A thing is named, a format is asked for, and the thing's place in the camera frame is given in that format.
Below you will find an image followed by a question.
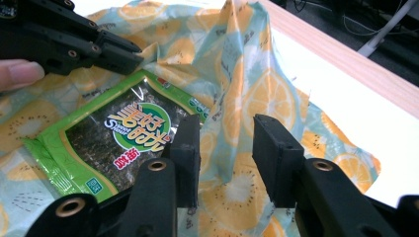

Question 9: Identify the white floor cable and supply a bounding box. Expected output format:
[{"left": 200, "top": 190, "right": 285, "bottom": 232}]
[{"left": 341, "top": 12, "right": 419, "bottom": 38}]

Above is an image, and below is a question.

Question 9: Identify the orange fruit print cloth bag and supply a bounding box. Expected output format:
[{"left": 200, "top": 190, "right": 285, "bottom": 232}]
[{"left": 0, "top": 0, "right": 383, "bottom": 237}]

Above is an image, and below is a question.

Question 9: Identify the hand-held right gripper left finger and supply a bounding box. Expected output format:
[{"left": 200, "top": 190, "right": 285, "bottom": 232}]
[{"left": 118, "top": 114, "right": 203, "bottom": 237}]

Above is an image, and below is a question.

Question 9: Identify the green seaweed snack packet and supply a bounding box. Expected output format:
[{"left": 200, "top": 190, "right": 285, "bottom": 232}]
[{"left": 21, "top": 68, "right": 212, "bottom": 203}]

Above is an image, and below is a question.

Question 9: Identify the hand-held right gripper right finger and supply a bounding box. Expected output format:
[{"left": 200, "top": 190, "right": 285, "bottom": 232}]
[{"left": 252, "top": 114, "right": 400, "bottom": 237}]

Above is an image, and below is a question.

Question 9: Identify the white table leg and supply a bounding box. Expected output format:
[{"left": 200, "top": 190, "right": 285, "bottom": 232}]
[{"left": 356, "top": 0, "right": 419, "bottom": 59}]

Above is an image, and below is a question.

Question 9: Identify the wooden table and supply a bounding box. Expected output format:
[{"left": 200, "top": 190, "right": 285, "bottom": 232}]
[{"left": 256, "top": 0, "right": 419, "bottom": 120}]

